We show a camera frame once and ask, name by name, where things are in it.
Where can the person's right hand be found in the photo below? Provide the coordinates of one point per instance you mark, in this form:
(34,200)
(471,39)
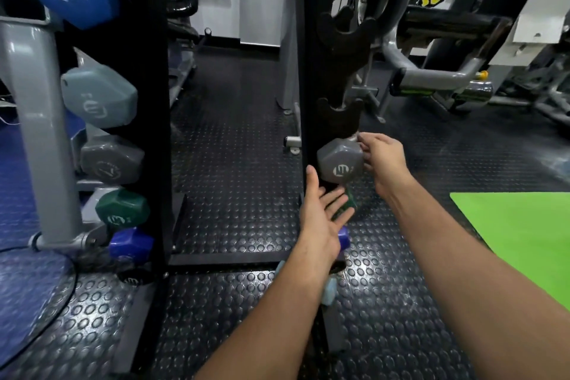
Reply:
(389,166)

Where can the person's left hand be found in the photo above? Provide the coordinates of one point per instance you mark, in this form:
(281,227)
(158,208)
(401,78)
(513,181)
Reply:
(321,224)

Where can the person's right fingers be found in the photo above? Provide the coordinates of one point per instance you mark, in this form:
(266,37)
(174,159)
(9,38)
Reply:
(368,148)

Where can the person's left thumb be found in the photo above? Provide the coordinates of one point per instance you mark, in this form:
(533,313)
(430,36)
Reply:
(312,183)

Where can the small grey hex dumbbell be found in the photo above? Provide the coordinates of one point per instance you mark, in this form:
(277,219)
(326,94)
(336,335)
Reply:
(340,161)

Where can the person's left forearm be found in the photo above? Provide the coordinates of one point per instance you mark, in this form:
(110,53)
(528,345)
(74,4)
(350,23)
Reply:
(271,326)

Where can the person's right forearm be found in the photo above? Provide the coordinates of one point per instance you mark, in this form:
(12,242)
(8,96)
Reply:
(467,286)

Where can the small green hex dumbbell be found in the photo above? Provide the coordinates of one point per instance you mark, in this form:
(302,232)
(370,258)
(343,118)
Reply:
(349,201)

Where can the small purple hex dumbbell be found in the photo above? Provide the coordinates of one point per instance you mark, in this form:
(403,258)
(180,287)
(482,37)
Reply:
(343,238)

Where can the black vertical dumbbell rack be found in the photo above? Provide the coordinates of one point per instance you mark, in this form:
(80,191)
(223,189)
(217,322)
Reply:
(323,77)
(147,81)

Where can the small light blue hex dumbbell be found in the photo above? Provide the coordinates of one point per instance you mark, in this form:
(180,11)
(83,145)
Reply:
(329,293)

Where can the black padded machine roller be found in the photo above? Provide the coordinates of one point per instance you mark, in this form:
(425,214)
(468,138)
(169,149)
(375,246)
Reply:
(449,23)

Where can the green exercise mat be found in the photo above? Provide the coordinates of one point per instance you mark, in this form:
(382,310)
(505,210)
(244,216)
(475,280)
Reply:
(525,237)

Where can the black hex dumbbell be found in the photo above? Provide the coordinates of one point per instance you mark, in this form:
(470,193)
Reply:
(133,278)

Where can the white machine shroud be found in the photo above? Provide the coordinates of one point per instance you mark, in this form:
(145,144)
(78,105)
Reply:
(536,14)

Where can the large light blue hex dumbbell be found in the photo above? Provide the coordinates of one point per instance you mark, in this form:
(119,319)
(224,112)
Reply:
(100,97)

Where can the grey metal machine frame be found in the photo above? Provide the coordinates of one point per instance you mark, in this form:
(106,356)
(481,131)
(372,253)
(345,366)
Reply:
(38,126)

